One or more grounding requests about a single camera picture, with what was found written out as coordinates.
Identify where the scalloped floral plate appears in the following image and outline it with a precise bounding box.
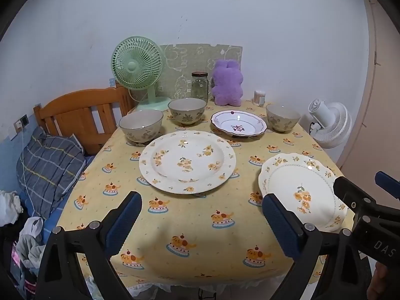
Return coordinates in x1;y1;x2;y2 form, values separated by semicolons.
258;153;348;232

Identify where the purple rimmed plate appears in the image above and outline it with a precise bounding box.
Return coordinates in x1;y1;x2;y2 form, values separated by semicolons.
210;110;268;138

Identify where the glass jar with dark lid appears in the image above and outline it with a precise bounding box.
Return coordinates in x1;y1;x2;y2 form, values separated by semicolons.
191;72;209;101

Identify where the yellow cake print tablecloth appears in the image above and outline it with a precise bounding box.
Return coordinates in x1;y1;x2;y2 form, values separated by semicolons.
54;100;360;288

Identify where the green patterned board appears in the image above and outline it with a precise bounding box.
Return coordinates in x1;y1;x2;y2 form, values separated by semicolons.
158;43;243;101

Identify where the person's right hand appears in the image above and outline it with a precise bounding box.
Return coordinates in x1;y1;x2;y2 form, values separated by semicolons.
365;261;395;300

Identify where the dark clothes pile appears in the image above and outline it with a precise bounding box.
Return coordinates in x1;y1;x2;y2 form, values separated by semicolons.
0;222;41;297

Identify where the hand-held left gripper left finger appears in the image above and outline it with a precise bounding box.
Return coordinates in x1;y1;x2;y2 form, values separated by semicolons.
35;190;143;300

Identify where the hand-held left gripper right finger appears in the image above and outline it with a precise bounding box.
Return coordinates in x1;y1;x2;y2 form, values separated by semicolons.
262;193;372;300

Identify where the grey plaid pillow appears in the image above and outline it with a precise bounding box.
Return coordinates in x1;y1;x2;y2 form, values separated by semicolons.
20;127;86;221

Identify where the white lace table cover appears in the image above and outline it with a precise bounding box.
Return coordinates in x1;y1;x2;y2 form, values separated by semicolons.
84;275;201;300

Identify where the green desk fan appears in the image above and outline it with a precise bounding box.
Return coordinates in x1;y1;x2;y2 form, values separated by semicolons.
111;36;172;112

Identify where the large round floral plate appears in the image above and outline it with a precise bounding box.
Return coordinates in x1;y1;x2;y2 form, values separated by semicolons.
139;130;236;194

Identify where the white desk fan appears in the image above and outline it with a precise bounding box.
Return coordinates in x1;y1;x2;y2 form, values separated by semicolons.
308;98;353;149

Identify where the grey crumpled garment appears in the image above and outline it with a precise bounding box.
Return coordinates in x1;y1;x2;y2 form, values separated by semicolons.
15;216;46;268

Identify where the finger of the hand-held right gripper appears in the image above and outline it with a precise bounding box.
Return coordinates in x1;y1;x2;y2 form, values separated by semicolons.
375;171;400;200
333;176;380;218

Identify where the floral ceramic bowl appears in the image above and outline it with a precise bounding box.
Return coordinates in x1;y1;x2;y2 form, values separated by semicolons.
265;104;301;132
168;98;207;125
119;109;164;143

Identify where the purple plush toy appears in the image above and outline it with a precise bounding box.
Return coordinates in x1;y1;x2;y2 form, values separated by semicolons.
210;59;244;106

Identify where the white crumpled cloth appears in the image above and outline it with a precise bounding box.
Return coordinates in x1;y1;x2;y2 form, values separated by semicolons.
0;190;22;226

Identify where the wooden bed headboard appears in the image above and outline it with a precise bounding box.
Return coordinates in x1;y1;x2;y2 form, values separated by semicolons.
33;83;136;156

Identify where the wall socket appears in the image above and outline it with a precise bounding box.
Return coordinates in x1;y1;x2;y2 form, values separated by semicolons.
14;114;30;132

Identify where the beige door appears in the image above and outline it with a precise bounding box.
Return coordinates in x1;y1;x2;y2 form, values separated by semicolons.
336;0;400;188

